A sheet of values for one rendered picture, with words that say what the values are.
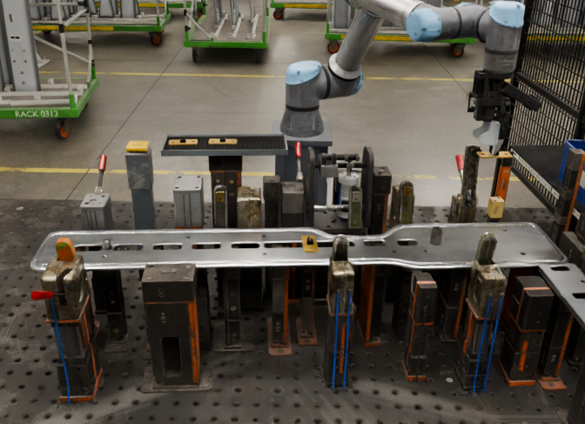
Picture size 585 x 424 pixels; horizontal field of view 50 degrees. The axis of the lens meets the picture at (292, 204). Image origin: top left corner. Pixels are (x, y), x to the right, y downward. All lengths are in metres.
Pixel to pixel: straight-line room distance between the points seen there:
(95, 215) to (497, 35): 1.13
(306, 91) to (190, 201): 0.60
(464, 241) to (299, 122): 0.71
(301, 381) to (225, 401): 0.20
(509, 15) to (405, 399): 0.95
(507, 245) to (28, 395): 1.30
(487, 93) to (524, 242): 0.45
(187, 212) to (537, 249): 0.95
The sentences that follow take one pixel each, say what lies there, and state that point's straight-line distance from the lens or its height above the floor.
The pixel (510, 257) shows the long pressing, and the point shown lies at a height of 1.00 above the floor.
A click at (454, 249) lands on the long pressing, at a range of 1.71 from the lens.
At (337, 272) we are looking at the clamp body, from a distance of 1.47.
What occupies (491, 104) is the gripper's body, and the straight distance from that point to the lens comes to 1.58.
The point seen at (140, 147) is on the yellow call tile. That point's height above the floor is 1.16.
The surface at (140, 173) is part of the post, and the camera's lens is 1.92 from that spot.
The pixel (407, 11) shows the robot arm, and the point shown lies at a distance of 1.59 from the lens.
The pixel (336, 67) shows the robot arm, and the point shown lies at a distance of 2.12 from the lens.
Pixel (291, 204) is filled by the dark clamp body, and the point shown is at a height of 1.04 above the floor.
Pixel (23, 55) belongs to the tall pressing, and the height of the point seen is 0.62.
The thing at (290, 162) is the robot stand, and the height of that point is 1.02.
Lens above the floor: 1.83
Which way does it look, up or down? 26 degrees down
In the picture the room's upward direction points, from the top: 1 degrees clockwise
